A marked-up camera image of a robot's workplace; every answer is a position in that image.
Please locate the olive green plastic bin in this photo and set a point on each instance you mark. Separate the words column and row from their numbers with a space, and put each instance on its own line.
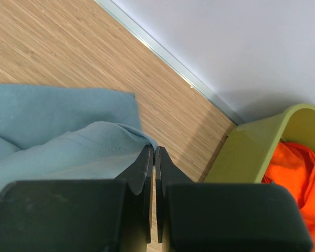
column 249, row 147

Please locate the orange t shirt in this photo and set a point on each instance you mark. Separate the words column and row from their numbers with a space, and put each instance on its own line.
column 292, row 166

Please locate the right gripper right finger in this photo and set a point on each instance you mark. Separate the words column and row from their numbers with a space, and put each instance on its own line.
column 194, row 216

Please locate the grey blue t shirt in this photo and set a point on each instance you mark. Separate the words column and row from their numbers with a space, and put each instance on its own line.
column 67, row 133

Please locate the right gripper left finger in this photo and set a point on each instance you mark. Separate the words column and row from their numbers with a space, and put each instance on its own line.
column 80, row 215

